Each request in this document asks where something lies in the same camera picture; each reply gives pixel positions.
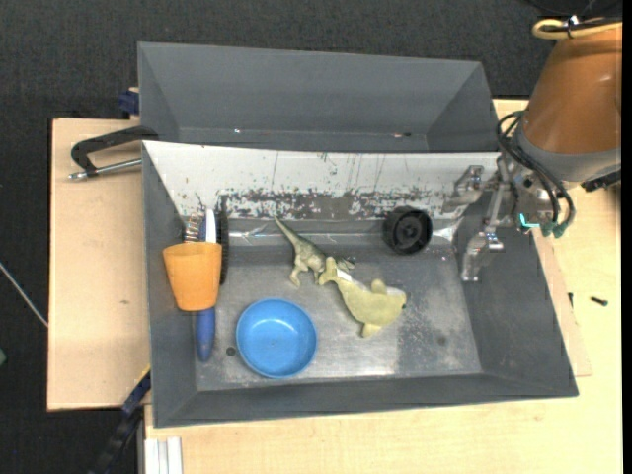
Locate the black round knob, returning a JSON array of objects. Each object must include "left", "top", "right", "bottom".
[{"left": 381, "top": 205, "right": 435, "bottom": 257}]

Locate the orange plastic cup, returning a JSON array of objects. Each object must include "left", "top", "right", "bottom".
[{"left": 162, "top": 241, "right": 224, "bottom": 312}]

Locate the blue plastic bowl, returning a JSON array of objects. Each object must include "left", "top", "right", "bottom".
[{"left": 234, "top": 297, "right": 319, "bottom": 380}]

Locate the grey metal bin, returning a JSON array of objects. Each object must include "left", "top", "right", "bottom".
[{"left": 136, "top": 40, "right": 580, "bottom": 429}]

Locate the green toy dinosaur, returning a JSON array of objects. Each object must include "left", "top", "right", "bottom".
[{"left": 273, "top": 214, "right": 356, "bottom": 288}]

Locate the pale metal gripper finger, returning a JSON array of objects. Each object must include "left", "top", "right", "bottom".
[
  {"left": 441, "top": 164, "right": 490, "bottom": 214},
  {"left": 460, "top": 229, "right": 506, "bottom": 283}
]

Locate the metal coil spring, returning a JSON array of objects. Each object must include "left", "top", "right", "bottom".
[{"left": 183, "top": 211, "right": 205, "bottom": 244}]

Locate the yellow-green toy whale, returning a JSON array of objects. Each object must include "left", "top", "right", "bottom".
[{"left": 317, "top": 256, "right": 408, "bottom": 340}]

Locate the blue and white brush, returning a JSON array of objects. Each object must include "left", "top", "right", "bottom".
[{"left": 196, "top": 206, "right": 231, "bottom": 363}]

